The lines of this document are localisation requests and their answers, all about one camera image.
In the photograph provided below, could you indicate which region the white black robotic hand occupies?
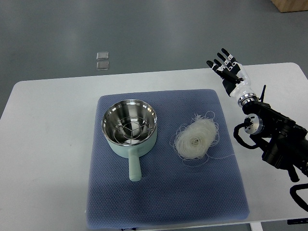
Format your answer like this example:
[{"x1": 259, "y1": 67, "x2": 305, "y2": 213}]
[{"x1": 206, "y1": 48, "x2": 257, "y2": 107}]

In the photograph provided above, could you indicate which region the white vermicelli nest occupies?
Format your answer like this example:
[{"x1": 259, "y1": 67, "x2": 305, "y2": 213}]
[{"x1": 169, "y1": 111, "x2": 233, "y2": 168}]

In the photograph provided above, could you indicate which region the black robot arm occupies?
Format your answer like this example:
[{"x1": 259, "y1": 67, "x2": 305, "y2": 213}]
[{"x1": 239, "y1": 93, "x2": 308, "y2": 182}]

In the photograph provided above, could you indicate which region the mint green steel pot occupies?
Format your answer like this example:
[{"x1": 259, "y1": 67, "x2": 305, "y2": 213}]
[{"x1": 102, "y1": 99, "x2": 157, "y2": 182}]

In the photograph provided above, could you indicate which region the wooden box corner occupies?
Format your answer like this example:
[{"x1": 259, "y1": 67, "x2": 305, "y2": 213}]
[{"x1": 271, "y1": 0, "x2": 308, "y2": 13}]

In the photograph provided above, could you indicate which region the blue textured mat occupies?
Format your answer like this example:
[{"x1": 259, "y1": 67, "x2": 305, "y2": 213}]
[{"x1": 86, "y1": 90, "x2": 249, "y2": 229}]

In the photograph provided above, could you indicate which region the upper floor metal plate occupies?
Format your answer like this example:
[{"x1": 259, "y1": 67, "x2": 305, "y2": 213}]
[{"x1": 96, "y1": 51, "x2": 109, "y2": 60}]

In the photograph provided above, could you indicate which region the table control panel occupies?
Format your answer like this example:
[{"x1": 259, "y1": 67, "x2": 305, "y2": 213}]
[{"x1": 287, "y1": 218, "x2": 308, "y2": 225}]

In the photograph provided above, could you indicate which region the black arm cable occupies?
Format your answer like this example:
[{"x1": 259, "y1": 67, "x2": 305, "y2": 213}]
[{"x1": 233, "y1": 122, "x2": 260, "y2": 150}]

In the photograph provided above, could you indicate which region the wire steaming rack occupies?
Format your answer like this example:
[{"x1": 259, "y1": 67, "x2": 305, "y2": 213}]
[{"x1": 112, "y1": 116, "x2": 154, "y2": 146}]

